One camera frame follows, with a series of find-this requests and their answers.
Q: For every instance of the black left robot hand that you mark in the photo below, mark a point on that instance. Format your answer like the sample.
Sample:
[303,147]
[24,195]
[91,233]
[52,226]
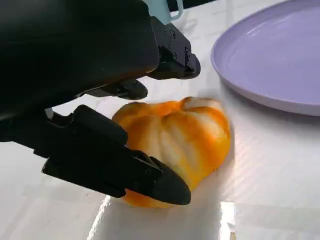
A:
[75,50]

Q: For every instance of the orange white toy bread roll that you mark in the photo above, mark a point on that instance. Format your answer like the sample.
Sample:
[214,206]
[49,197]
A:
[190,140]

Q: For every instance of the pale green mug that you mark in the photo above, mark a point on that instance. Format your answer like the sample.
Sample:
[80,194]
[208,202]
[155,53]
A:
[165,12]

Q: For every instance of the lilac plate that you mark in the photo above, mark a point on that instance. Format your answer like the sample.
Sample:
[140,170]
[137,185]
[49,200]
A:
[275,55]

